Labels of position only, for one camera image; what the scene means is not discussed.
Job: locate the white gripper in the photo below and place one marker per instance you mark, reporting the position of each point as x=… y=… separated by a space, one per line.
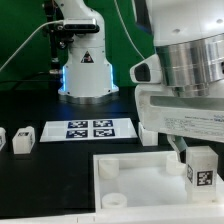
x=199 y=117

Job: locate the white square table top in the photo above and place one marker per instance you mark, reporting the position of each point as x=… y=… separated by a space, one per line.
x=138 y=180

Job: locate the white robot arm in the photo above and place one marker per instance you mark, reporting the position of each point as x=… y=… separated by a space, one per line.
x=179 y=89

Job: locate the white sheet with tags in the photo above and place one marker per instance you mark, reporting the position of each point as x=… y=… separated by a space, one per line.
x=96 y=129

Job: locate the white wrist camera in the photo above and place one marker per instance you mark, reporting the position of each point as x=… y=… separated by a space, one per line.
x=147 y=71

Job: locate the black camera stand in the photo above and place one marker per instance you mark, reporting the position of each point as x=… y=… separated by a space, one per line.
x=58 y=38

